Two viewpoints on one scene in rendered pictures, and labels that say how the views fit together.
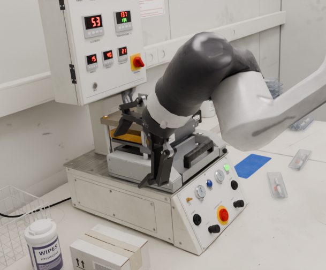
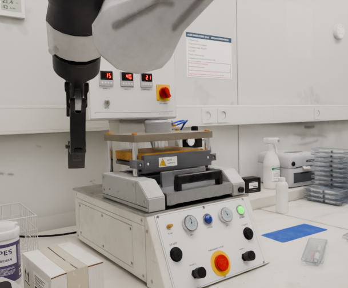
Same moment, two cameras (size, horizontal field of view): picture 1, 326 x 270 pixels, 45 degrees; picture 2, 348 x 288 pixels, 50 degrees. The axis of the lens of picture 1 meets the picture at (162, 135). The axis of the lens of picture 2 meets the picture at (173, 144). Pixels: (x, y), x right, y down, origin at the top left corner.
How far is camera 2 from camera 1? 50 cm
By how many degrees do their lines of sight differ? 23
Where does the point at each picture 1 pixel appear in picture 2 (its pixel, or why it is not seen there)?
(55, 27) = not seen: hidden behind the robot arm
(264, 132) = (129, 24)
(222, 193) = (227, 238)
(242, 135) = (103, 31)
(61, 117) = (97, 154)
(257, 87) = not seen: outside the picture
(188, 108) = (70, 20)
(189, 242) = (159, 280)
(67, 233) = not seen: hidden behind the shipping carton
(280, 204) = (311, 271)
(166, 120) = (56, 45)
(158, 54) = (217, 114)
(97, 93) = (109, 111)
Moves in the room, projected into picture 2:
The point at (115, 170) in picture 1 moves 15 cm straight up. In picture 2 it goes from (107, 190) to (104, 136)
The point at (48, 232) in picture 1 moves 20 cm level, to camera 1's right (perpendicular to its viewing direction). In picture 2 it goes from (4, 232) to (78, 238)
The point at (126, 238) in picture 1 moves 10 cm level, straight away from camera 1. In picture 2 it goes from (82, 256) to (98, 242)
